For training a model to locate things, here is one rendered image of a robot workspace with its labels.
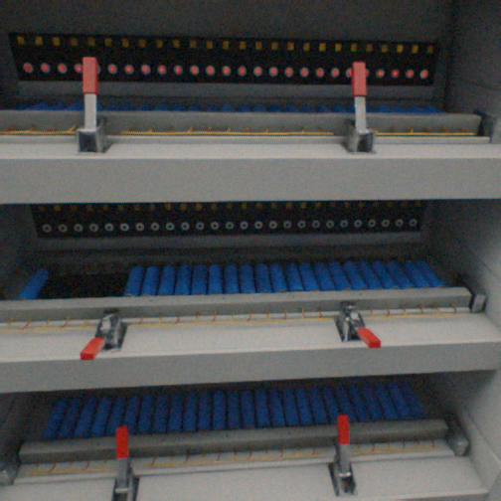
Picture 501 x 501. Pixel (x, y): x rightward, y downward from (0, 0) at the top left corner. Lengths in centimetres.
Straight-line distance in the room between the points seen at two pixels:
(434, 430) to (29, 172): 58
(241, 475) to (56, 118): 47
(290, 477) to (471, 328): 29
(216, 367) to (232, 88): 35
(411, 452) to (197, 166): 46
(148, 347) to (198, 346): 5
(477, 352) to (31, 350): 49
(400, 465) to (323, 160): 41
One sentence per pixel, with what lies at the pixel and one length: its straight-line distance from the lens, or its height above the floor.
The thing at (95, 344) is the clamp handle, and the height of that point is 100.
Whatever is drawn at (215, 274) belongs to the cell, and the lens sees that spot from 54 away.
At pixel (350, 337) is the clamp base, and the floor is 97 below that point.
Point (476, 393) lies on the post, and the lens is 63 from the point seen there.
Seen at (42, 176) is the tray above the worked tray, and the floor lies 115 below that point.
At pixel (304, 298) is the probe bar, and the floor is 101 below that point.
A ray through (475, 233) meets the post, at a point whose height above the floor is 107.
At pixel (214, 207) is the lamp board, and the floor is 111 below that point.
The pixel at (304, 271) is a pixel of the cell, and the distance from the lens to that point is 56.
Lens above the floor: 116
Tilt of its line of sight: 13 degrees down
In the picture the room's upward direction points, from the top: straight up
